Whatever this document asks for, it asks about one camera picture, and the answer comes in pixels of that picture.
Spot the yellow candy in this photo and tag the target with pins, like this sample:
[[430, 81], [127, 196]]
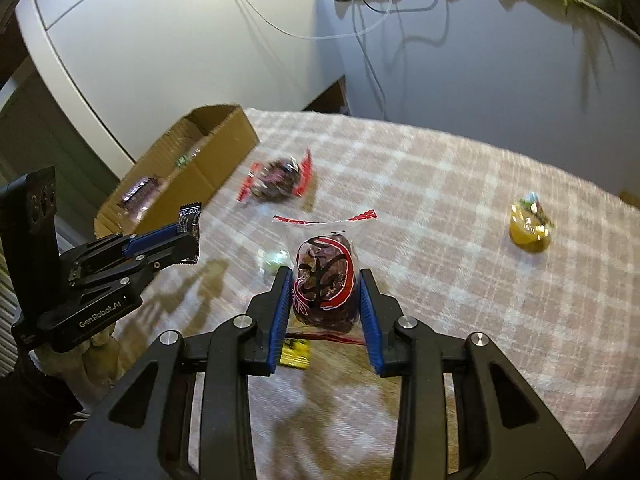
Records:
[[527, 232]]

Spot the black small snack packet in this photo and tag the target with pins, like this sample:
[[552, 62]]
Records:
[[189, 220]]

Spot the cardboard box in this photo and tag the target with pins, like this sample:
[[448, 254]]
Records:
[[220, 160]]

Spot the white ribbed radiator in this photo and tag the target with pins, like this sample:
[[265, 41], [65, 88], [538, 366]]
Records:
[[6, 320]]

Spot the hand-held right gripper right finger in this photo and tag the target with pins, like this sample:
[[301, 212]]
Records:
[[370, 320]]

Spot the green snack packet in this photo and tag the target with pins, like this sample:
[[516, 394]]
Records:
[[183, 160]]

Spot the person's left hand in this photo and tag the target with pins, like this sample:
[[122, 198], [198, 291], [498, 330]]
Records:
[[95, 360]]

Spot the dark candy wrapper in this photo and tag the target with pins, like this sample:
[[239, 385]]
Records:
[[142, 195]]

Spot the white cabinet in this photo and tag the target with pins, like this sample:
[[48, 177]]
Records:
[[175, 50]]

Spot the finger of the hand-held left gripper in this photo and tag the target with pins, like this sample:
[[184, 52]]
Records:
[[170, 256], [150, 240]]

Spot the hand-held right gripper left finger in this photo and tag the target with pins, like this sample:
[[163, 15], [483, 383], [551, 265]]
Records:
[[280, 320]]

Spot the clear dried fruit packet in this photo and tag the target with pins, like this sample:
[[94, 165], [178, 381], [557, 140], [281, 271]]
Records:
[[277, 180], [325, 270]]

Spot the yellow small packet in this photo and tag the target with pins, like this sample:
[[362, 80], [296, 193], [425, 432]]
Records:
[[296, 357]]

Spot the plaid blanket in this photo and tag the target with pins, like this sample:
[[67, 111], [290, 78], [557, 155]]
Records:
[[450, 260]]

